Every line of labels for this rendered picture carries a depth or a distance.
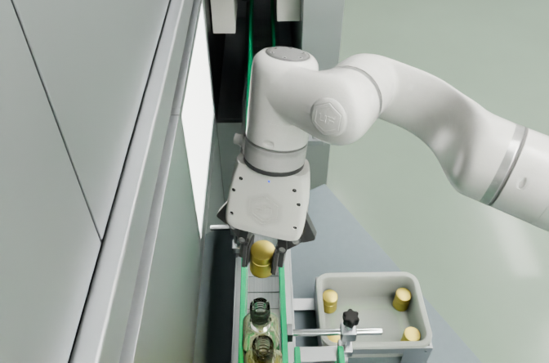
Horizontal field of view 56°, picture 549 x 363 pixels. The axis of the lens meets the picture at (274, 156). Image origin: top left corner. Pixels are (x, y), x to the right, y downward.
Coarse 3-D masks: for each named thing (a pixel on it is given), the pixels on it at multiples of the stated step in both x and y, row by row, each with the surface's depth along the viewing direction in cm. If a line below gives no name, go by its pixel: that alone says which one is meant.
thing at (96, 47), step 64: (0, 0) 31; (64, 0) 41; (128, 0) 61; (192, 0) 99; (0, 64) 31; (64, 64) 41; (128, 64) 61; (0, 128) 31; (64, 128) 41; (128, 128) 60; (0, 192) 31; (64, 192) 41; (128, 192) 56; (0, 256) 31; (64, 256) 41; (128, 256) 51; (0, 320) 31; (64, 320) 41
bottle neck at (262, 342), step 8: (264, 336) 71; (256, 344) 70; (264, 344) 72; (272, 344) 70; (256, 352) 69; (264, 352) 69; (272, 352) 70; (256, 360) 71; (264, 360) 70; (272, 360) 72
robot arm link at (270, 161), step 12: (240, 144) 63; (252, 144) 60; (252, 156) 60; (264, 156) 59; (276, 156) 59; (288, 156) 59; (300, 156) 60; (264, 168) 60; (276, 168) 60; (288, 168) 60
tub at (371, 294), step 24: (336, 288) 115; (360, 288) 115; (384, 288) 116; (408, 288) 114; (336, 312) 114; (360, 312) 114; (384, 312) 114; (408, 312) 114; (360, 336) 110; (384, 336) 110
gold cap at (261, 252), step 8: (264, 240) 71; (256, 248) 70; (264, 248) 70; (272, 248) 71; (256, 256) 70; (264, 256) 70; (272, 256) 70; (256, 264) 70; (264, 264) 70; (256, 272) 72; (264, 272) 71
